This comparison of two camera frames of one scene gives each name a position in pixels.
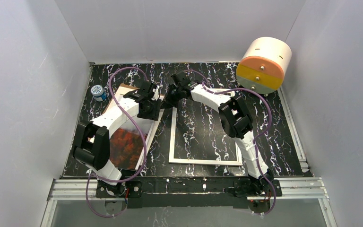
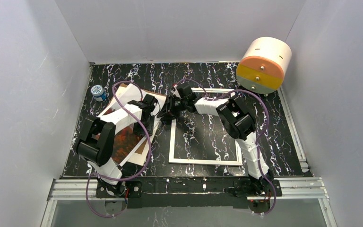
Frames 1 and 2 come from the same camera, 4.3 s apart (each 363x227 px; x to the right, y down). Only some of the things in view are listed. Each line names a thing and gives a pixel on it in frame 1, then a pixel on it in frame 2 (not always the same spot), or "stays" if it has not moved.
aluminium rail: [303, 188] stays
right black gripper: [171, 95] → [171, 106]
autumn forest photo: [121, 91] → [131, 145]
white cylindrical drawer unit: [261, 68] stays
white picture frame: [172, 142] stays
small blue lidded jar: [98, 91] stays
